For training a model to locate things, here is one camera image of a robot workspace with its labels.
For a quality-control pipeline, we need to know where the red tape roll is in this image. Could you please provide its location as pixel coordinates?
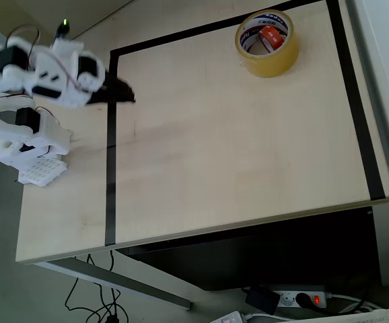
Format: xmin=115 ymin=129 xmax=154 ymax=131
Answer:
xmin=257 ymin=24 xmax=288 ymax=55

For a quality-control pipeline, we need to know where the large yellow tape roll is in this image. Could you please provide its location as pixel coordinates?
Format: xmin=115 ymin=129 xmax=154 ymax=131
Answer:
xmin=235 ymin=9 xmax=301 ymax=79

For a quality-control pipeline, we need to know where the small black module green light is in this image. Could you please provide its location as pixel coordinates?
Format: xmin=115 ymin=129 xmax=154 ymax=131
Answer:
xmin=57 ymin=19 xmax=71 ymax=38

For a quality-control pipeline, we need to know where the brown cardboard box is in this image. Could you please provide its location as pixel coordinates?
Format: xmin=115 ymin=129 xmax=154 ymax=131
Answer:
xmin=0 ymin=0 xmax=135 ymax=55

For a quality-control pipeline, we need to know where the black power adapter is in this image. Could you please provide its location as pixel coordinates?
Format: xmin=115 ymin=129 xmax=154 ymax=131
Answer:
xmin=245 ymin=285 xmax=281 ymax=316

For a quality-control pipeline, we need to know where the black round plug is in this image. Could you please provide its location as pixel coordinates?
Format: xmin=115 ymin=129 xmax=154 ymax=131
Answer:
xmin=295 ymin=291 xmax=312 ymax=309

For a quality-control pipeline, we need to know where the grey table leg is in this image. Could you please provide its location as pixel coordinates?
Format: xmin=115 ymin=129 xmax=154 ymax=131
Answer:
xmin=371 ymin=203 xmax=389 ymax=287

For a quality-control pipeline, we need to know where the printed paper sheet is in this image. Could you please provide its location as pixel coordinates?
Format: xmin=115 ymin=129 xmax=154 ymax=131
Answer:
xmin=315 ymin=305 xmax=389 ymax=323

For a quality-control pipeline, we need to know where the red white servo cable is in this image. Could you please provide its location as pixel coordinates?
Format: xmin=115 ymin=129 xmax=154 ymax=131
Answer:
xmin=28 ymin=42 xmax=85 ymax=92

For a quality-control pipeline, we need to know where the grey table frame beam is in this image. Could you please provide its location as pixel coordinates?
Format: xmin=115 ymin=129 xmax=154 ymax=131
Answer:
xmin=34 ymin=257 xmax=192 ymax=311

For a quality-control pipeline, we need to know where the black floor cable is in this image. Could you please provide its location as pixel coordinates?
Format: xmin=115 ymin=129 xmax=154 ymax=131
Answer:
xmin=64 ymin=254 xmax=129 ymax=323

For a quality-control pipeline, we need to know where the white power strip red switch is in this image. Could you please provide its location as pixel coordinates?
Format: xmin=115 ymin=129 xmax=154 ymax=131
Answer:
xmin=271 ymin=285 xmax=327 ymax=310

